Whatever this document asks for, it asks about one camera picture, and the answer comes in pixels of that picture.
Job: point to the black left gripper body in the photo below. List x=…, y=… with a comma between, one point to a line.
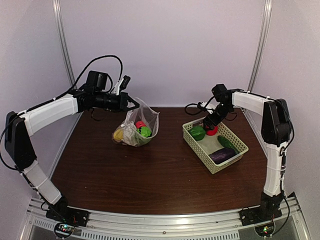
x=114, y=105

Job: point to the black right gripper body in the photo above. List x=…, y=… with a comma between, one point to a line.
x=224, y=110

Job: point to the clear zip top bag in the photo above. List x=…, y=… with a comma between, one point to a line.
x=146, y=114

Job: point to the red toy tomato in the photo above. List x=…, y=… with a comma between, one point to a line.
x=140, y=124
x=211, y=132

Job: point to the green toy cabbage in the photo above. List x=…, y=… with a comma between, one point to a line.
x=145, y=132

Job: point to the white toy cauliflower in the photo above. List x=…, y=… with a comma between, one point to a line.
x=129, y=136

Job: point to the dark green toy cucumber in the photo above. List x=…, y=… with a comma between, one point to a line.
x=226, y=143

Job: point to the green toy pepper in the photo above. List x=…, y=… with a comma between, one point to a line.
x=197, y=132

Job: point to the yellow toy pepper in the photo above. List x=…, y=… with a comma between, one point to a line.
x=118, y=135

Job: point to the purple toy eggplant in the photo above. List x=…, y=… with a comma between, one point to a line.
x=222, y=155

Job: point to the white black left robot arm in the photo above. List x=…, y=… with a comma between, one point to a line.
x=21, y=126

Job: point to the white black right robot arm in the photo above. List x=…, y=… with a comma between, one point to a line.
x=276, y=130

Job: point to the pale green perforated basket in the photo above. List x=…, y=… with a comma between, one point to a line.
x=210, y=144

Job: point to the right circuit board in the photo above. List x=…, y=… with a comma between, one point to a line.
x=264, y=230

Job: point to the circuit board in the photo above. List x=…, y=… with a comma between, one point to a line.
x=63, y=230
x=264, y=230

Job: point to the left circuit board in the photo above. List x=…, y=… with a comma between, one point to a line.
x=63, y=230

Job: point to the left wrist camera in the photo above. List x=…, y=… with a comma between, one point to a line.
x=121, y=85

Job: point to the aluminium left corner post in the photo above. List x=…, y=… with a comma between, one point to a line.
x=57, y=12

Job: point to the aluminium corner post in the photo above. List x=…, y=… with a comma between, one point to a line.
x=57, y=12
x=264, y=31

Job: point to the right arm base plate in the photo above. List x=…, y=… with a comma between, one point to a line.
x=258, y=214

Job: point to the aluminium right corner post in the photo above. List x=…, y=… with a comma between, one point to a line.
x=264, y=31

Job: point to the aluminium front rail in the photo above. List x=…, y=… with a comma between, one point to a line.
x=221, y=225

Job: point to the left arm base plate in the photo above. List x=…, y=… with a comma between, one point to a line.
x=69, y=215

